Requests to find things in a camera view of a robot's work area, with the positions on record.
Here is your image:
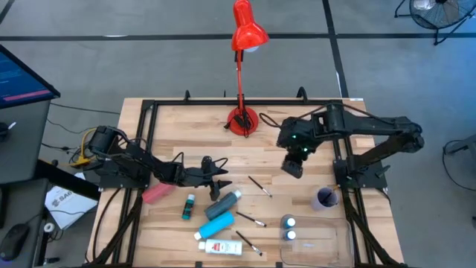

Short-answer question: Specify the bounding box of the grey equipment leg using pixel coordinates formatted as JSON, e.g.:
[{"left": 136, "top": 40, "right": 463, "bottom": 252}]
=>
[{"left": 442, "top": 133, "right": 476, "bottom": 157}]

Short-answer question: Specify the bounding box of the grey desk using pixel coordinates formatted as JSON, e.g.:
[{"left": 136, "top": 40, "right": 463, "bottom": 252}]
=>
[{"left": 0, "top": 99, "right": 52, "bottom": 185}]

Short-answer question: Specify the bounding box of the large dark grey paint bottle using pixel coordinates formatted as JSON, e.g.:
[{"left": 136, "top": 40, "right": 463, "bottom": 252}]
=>
[{"left": 204, "top": 190, "right": 242, "bottom": 221}]

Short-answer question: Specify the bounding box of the black floor fan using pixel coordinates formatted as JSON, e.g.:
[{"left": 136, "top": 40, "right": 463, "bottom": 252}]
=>
[{"left": 393, "top": 0, "right": 476, "bottom": 46}]

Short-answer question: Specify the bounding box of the large light blue paint bottle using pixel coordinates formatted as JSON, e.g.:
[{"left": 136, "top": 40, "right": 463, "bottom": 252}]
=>
[{"left": 193, "top": 211, "right": 236, "bottom": 241}]

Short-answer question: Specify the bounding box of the white printed paper sheet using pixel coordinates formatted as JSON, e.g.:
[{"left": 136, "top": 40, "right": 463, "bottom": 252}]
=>
[{"left": 44, "top": 185, "right": 99, "bottom": 230}]

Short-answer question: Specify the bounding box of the black aluminium table frame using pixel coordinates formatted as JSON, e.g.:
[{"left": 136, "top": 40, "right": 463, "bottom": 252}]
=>
[{"left": 83, "top": 86, "right": 410, "bottom": 268}]

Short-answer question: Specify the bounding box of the white bottle red label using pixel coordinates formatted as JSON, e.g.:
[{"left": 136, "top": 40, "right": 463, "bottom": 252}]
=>
[{"left": 197, "top": 238, "right": 243, "bottom": 257}]

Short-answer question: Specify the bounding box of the red desk lamp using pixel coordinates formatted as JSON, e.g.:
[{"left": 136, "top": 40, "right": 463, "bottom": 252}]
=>
[{"left": 224, "top": 0, "right": 271, "bottom": 138}]

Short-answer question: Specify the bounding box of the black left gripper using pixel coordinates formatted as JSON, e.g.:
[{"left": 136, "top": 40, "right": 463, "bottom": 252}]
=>
[{"left": 174, "top": 156, "right": 233, "bottom": 202}]

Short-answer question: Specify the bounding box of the black computer mouse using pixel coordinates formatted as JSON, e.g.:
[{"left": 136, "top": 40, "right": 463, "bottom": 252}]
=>
[{"left": 0, "top": 223, "right": 30, "bottom": 262}]

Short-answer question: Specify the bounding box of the computer monitor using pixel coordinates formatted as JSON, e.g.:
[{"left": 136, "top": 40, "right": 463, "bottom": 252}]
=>
[{"left": 0, "top": 44, "right": 61, "bottom": 109}]

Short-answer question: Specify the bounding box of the large red paint bottle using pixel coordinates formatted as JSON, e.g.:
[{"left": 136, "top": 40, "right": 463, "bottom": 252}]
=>
[{"left": 142, "top": 182, "right": 176, "bottom": 205}]

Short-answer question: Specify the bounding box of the black side table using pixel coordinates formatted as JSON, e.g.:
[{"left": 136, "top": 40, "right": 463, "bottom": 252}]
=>
[{"left": 0, "top": 159, "right": 101, "bottom": 268}]

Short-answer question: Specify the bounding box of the purple plastic cup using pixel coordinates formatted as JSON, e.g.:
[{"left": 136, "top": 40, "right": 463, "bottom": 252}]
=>
[{"left": 310, "top": 185, "right": 340, "bottom": 212}]

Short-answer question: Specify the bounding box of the yellow cable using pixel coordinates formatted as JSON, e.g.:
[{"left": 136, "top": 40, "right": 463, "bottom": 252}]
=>
[{"left": 69, "top": 128, "right": 94, "bottom": 168}]

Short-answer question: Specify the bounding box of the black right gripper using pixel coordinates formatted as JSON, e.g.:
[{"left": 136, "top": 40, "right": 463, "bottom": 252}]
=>
[{"left": 277, "top": 116, "right": 318, "bottom": 179}]

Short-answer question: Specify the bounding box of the black floor cable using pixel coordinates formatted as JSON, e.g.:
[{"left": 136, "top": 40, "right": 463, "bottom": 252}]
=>
[{"left": 50, "top": 102, "right": 122, "bottom": 116}]

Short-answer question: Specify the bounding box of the clear plastic bin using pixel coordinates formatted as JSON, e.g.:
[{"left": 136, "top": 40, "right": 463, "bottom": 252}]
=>
[{"left": 279, "top": 214, "right": 355, "bottom": 267}]

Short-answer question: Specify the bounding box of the small green paint bottle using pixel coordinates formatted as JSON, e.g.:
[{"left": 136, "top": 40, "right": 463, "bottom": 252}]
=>
[{"left": 181, "top": 194, "right": 196, "bottom": 221}]

